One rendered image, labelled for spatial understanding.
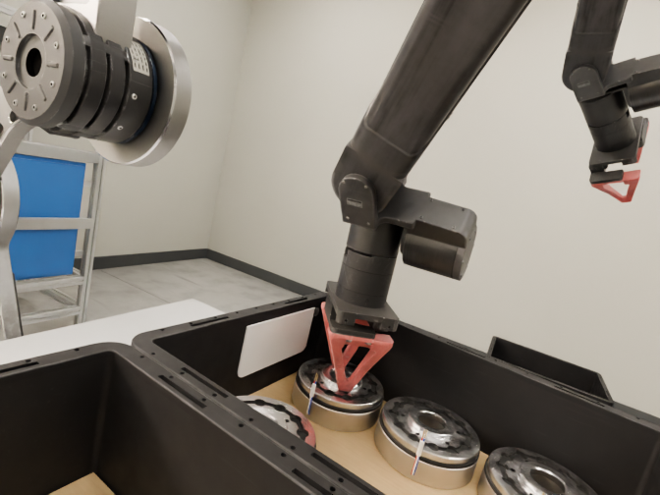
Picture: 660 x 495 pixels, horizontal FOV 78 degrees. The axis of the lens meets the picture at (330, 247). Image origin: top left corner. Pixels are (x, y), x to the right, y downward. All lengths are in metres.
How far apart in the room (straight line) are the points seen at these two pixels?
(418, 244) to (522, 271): 2.76
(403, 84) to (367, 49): 3.32
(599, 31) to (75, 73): 0.65
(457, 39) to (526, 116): 2.93
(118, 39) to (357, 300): 0.41
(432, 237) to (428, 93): 0.14
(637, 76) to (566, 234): 2.43
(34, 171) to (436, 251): 1.96
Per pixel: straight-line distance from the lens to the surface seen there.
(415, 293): 3.27
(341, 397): 0.46
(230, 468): 0.27
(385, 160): 0.34
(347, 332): 0.42
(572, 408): 0.50
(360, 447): 0.45
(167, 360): 0.33
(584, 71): 0.72
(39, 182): 2.20
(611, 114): 0.78
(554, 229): 3.13
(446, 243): 0.39
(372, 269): 0.42
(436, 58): 0.30
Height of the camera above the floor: 1.08
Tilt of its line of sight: 10 degrees down
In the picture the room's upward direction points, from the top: 13 degrees clockwise
